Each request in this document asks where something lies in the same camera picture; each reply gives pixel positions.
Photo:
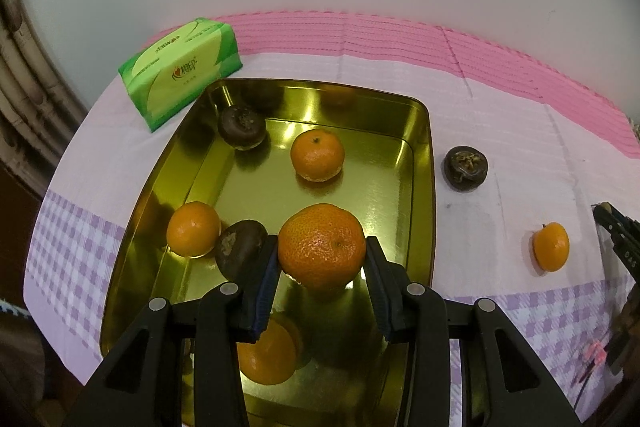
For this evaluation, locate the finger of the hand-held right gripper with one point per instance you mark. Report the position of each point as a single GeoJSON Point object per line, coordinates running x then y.
{"type": "Point", "coordinates": [627, 252]}
{"type": "Point", "coordinates": [617, 217]}

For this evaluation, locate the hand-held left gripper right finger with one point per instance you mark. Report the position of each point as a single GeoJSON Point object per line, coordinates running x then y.
{"type": "Point", "coordinates": [382, 302]}

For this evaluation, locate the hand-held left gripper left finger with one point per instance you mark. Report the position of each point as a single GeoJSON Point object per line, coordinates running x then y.
{"type": "Point", "coordinates": [262, 302]}

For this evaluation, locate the dark brown mangosteen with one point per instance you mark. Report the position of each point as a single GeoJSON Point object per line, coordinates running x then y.
{"type": "Point", "coordinates": [241, 128]}
{"type": "Point", "coordinates": [465, 168]}
{"type": "Point", "coordinates": [237, 247]}

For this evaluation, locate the large orange tangerine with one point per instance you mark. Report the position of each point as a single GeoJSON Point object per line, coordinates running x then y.
{"type": "Point", "coordinates": [320, 247]}

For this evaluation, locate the gold metal tray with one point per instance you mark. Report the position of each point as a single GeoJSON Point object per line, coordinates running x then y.
{"type": "Point", "coordinates": [380, 207]}

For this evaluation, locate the pink checked tablecloth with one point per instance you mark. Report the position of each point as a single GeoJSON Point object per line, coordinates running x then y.
{"type": "Point", "coordinates": [500, 107]}

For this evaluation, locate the green tissue pack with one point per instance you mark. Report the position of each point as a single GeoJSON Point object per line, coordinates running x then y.
{"type": "Point", "coordinates": [170, 72]}

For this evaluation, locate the beige ribbed wall moulding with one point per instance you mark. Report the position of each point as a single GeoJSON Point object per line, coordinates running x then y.
{"type": "Point", "coordinates": [25, 72]}

